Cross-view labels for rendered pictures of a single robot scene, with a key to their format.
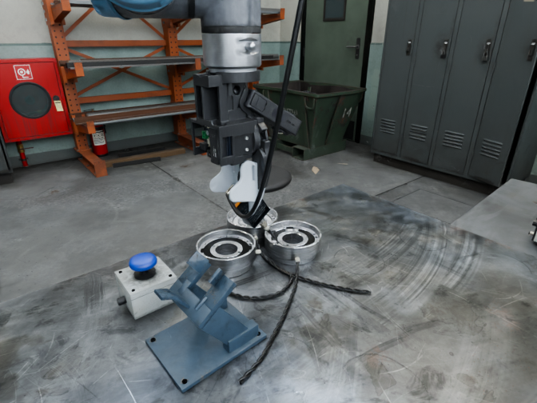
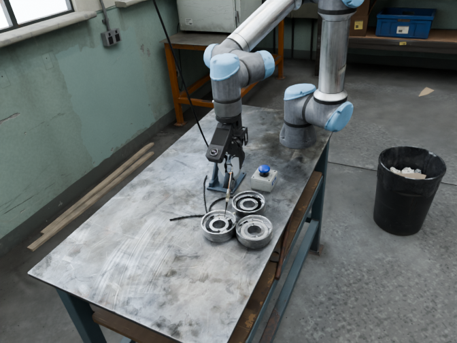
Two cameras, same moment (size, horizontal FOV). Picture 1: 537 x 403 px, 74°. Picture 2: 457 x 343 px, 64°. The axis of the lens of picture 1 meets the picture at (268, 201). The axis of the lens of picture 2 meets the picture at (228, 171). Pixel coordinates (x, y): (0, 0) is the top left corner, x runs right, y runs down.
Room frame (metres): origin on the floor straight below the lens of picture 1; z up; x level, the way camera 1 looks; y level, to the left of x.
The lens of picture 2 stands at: (1.34, -0.32, 1.56)
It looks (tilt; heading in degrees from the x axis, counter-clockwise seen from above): 34 degrees down; 157
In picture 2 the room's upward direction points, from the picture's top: 5 degrees counter-clockwise
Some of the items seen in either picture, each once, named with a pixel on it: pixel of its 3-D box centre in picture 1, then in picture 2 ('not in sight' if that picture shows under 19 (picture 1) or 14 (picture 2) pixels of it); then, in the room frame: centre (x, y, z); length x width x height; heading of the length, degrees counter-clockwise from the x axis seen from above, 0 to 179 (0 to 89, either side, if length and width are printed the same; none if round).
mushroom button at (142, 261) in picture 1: (145, 271); (264, 173); (0.45, 0.19, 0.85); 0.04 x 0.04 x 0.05
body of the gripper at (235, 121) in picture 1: (230, 117); (230, 131); (0.50, 0.05, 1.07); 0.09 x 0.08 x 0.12; 131
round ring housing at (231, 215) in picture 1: (252, 224); (254, 232); (0.65, 0.03, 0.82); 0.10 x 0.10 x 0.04
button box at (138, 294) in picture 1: (143, 285); (264, 178); (0.45, 0.19, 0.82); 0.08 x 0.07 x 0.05; 128
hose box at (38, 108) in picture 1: (53, 113); not in sight; (3.55, 2.10, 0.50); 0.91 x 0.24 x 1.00; 128
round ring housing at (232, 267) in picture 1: (226, 253); (249, 206); (0.54, 0.07, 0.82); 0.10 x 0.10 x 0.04
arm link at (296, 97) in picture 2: not in sight; (300, 103); (0.26, 0.47, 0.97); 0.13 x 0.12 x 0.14; 15
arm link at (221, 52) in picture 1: (233, 53); (226, 106); (0.50, 0.04, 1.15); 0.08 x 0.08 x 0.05
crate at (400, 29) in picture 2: not in sight; (404, 22); (-1.52, 3.04, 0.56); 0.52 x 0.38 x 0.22; 35
